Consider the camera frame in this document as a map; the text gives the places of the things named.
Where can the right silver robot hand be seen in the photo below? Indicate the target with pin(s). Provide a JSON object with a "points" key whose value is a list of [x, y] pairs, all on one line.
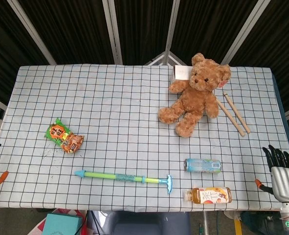
{"points": [[284, 181]]}

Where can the brown teddy bear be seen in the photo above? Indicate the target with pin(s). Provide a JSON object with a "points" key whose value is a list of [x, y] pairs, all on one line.
{"points": [[195, 98]]}

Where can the green blue toy water pump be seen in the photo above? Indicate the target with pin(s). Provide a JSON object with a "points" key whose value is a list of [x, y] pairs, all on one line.
{"points": [[105, 175]]}

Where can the tea bottle with white cap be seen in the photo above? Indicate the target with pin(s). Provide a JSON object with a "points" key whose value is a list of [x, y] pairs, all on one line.
{"points": [[207, 195]]}

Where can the wooden stick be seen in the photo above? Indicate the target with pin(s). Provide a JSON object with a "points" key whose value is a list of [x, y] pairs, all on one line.
{"points": [[237, 112], [232, 120]]}

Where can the light blue drink can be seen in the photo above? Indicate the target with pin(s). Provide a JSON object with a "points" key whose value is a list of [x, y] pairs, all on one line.
{"points": [[203, 165]]}

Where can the grey plastic chair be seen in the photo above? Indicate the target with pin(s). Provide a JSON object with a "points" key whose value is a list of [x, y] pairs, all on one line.
{"points": [[146, 224]]}

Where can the white cardboard box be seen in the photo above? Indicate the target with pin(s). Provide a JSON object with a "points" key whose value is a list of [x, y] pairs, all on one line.
{"points": [[181, 72]]}

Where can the checkered light blue tablecloth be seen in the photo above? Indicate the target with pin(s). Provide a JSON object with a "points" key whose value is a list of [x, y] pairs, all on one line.
{"points": [[122, 110]]}

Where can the green orange snack packet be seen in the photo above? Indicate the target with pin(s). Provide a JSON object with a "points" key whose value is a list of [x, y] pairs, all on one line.
{"points": [[64, 137]]}

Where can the teal box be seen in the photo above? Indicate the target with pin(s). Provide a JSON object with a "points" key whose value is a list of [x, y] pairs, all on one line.
{"points": [[61, 224]]}

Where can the white metal frame post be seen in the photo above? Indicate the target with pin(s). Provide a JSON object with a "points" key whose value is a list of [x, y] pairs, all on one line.
{"points": [[170, 29], [243, 31], [31, 31], [113, 31]]}

